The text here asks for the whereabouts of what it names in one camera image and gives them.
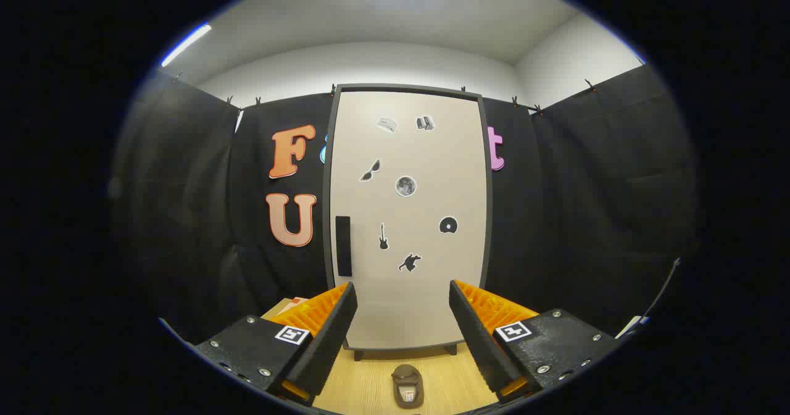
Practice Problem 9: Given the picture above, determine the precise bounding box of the black door handle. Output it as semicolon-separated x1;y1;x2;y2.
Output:
335;216;352;278

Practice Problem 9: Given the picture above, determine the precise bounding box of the row of black cloth clips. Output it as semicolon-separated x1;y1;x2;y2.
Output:
175;71;598;116

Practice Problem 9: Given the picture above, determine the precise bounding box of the brown fuzzy shoe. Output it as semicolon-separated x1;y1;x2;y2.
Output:
391;364;425;410

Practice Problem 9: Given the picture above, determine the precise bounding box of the black backdrop cloth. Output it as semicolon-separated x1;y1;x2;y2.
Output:
111;63;698;348

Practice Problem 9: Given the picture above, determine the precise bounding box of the beige shoe cabinet door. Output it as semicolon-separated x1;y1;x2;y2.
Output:
330;91;488;349

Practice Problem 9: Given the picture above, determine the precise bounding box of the ceiling light panel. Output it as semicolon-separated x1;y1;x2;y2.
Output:
160;24;212;68

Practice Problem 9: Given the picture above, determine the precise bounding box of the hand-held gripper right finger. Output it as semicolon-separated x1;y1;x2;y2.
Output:
449;279;621;403

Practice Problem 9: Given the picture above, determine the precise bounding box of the white printed packet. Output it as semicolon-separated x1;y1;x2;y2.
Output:
616;315;650;340

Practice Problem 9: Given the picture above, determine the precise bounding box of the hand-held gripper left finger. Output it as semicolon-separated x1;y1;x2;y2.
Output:
194;281;359;406

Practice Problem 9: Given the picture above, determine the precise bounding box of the dark grey shoe cabinet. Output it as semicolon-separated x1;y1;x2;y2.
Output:
322;83;493;361

